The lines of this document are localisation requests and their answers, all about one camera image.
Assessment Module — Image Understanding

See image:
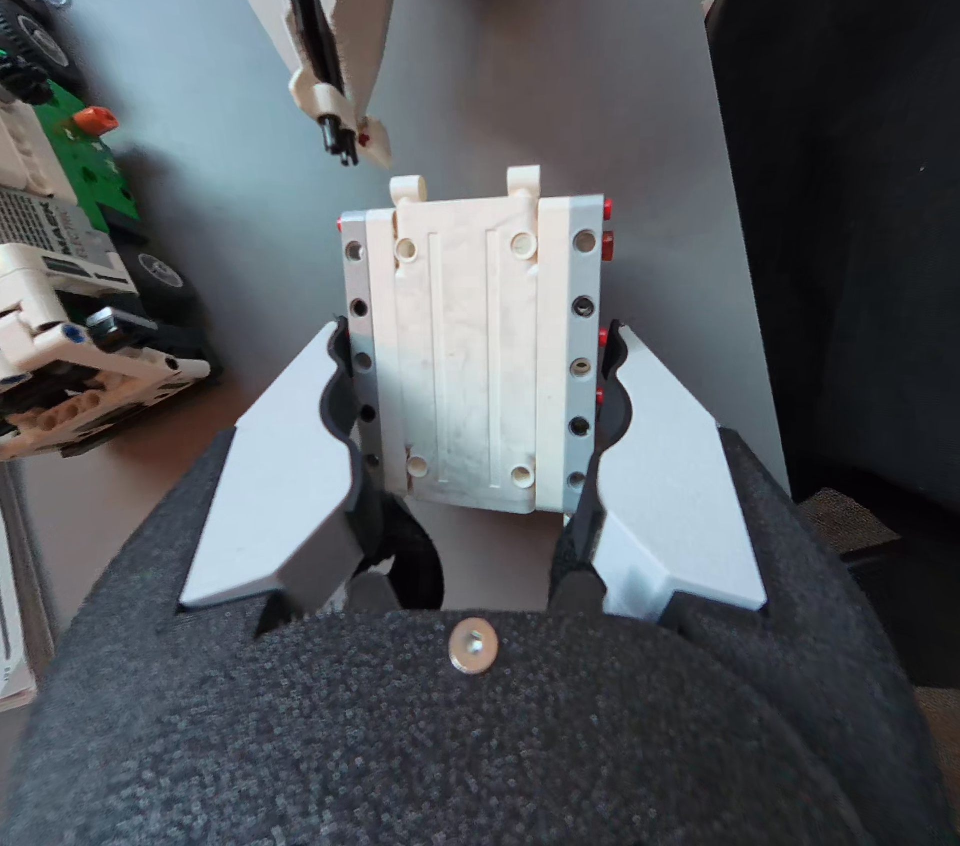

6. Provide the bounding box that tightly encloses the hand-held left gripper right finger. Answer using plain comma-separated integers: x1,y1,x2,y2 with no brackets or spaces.
549,318,768,627

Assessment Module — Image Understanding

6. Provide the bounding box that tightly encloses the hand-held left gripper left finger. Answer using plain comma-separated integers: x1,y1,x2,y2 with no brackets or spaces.
178,315,372,620

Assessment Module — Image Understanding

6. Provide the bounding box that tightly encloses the white grey lego panel assembly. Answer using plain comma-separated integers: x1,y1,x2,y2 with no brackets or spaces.
336,165,618,515

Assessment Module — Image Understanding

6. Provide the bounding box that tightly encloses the white green lego truck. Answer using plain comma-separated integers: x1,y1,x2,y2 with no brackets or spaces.
0,0,213,462

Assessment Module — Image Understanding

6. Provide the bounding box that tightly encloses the black office chair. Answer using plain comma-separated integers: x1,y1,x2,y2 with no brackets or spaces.
705,0,960,693

